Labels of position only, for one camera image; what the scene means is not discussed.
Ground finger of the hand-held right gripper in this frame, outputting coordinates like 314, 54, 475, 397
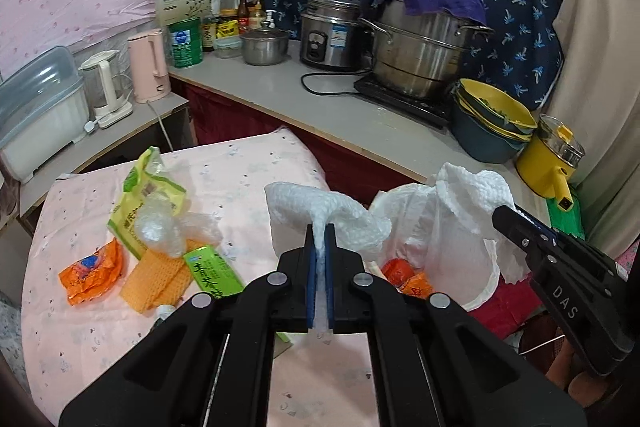
492, 205, 541, 260
515, 206, 559, 242

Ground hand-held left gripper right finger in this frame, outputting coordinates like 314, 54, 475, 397
325, 225, 588, 427

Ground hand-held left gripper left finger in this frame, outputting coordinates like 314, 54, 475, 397
59, 226, 326, 427

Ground white paper towel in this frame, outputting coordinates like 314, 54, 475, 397
264, 181, 392, 333
432, 162, 524, 286

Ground green tea carton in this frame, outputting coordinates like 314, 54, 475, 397
155, 244, 294, 348

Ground orange plastic bag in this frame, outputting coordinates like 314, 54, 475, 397
58, 238, 125, 307

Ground person's right forearm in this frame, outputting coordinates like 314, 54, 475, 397
545, 347, 626, 408

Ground green plastic board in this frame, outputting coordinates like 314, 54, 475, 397
545, 194, 585, 240

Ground yellow pot with glass lid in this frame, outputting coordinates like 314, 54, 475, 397
515, 114, 586, 212

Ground orange wrapper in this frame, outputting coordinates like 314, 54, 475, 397
380, 258, 435, 299

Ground stacked yellow and blue bowls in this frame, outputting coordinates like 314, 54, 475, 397
452, 82, 534, 164

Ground yellow plastic basin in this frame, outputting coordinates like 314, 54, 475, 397
459, 78, 538, 132

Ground beige curtain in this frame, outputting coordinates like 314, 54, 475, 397
525, 0, 640, 248

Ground clear plastic bag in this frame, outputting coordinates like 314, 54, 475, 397
134, 194, 223, 258

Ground black induction cooker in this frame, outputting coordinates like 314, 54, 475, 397
354, 74, 453, 129

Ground orange waffle cloth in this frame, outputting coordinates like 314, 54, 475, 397
121, 239, 193, 312

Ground yellow-green snack packet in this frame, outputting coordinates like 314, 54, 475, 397
107, 147, 188, 260

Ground large steel steamer pot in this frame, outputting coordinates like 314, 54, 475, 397
360, 0, 493, 100

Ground small steel pot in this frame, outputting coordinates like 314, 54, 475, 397
240, 21, 291, 66

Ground steel rice cooker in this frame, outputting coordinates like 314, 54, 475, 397
300, 0, 373, 72

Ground dark labelled jar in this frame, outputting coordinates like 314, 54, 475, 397
201, 17, 218, 52

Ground yellow lid jar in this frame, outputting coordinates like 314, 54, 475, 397
216, 9, 240, 40

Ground green tin can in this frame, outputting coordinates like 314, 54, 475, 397
168, 18, 204, 68

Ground pink electric kettle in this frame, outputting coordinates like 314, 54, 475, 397
127, 29, 171, 104

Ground white glass kettle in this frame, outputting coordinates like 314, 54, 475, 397
80, 50, 135, 129

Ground white covered dish rack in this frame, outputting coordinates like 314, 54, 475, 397
0, 46, 91, 182

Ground black power cable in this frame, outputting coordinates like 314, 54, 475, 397
300, 72, 361, 96

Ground white power cable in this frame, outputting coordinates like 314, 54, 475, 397
85, 101, 174, 152

